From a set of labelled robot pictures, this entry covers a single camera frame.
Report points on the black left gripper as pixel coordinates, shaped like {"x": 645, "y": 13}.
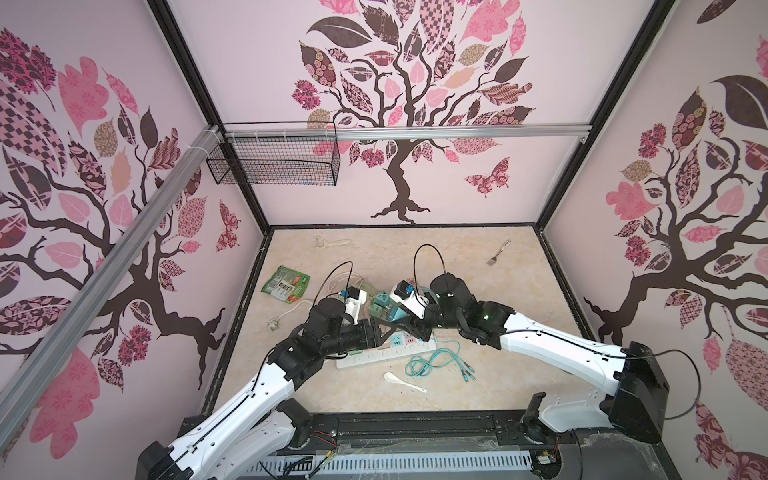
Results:
{"x": 374, "y": 339}

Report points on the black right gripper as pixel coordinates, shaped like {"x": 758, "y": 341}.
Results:
{"x": 416, "y": 325}

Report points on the green USB charger plug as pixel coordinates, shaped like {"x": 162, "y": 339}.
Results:
{"x": 376, "y": 310}

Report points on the teal USB charger plug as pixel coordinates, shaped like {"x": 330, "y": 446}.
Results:
{"x": 382, "y": 299}

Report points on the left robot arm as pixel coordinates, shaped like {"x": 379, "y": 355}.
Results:
{"x": 263, "y": 417}

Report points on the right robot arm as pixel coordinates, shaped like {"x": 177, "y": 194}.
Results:
{"x": 629, "y": 391}

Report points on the white multicolour power strip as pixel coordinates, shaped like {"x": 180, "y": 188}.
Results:
{"x": 399, "y": 345}

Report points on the white ceramic spoon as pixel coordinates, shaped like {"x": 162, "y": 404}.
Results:
{"x": 392, "y": 378}

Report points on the metal fork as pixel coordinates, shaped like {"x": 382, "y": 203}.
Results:
{"x": 494, "y": 259}

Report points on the pale yellow peeler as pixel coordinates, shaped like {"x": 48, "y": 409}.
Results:
{"x": 323, "y": 243}

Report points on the green snack packet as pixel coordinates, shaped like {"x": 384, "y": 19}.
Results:
{"x": 286, "y": 285}

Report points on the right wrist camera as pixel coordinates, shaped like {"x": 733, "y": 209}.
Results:
{"x": 407, "y": 297}

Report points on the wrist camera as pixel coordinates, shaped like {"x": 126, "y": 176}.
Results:
{"x": 354, "y": 303}
{"x": 407, "y": 297}

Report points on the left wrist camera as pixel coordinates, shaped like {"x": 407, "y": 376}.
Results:
{"x": 354, "y": 303}

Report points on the black wire basket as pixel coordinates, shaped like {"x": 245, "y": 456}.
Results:
{"x": 293, "y": 153}

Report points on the aluminium rail back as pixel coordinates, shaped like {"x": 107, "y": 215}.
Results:
{"x": 408, "y": 132}

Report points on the aluminium rail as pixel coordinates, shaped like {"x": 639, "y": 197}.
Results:
{"x": 29, "y": 383}
{"x": 408, "y": 132}

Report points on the aluminium rail left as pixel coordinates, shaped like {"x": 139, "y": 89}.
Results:
{"x": 29, "y": 383}

